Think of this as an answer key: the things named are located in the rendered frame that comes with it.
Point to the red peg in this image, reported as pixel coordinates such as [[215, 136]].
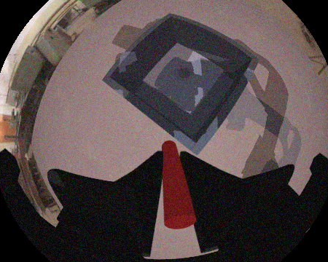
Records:
[[178, 207]]

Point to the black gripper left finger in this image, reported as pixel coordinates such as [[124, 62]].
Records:
[[131, 200]]

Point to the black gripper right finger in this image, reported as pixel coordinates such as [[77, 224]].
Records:
[[219, 199]]

